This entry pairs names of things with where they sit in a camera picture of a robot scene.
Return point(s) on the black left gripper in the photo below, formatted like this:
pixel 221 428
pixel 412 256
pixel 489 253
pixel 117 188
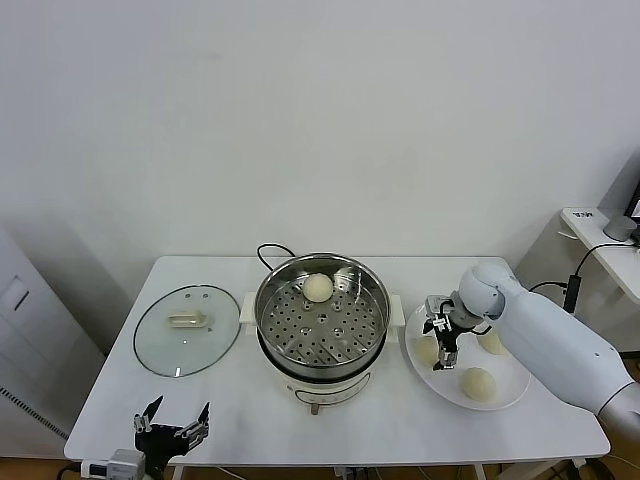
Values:
pixel 160 440

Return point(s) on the cream electric cooker base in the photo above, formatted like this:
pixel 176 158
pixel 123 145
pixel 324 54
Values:
pixel 325 395

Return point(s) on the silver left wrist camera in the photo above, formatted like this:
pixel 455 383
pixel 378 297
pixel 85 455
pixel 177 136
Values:
pixel 122 462

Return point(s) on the white steamed baozi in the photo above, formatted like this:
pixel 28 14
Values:
pixel 424 352
pixel 479 384
pixel 317 289
pixel 490 344

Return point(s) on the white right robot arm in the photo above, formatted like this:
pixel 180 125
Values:
pixel 550 340

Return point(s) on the white cabinet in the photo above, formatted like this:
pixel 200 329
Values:
pixel 30 350

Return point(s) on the glass pot lid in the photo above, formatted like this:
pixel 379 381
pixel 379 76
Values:
pixel 165 345

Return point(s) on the stainless steel steamer insert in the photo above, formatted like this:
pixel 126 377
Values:
pixel 280 310

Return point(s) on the grey computer monitor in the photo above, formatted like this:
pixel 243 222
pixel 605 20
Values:
pixel 625 180

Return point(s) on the white round plate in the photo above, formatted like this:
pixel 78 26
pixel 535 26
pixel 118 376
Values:
pixel 472 352

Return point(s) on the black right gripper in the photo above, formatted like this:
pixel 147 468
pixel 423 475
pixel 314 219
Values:
pixel 447 340

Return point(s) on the grey cylindrical stand base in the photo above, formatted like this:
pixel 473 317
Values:
pixel 617 229

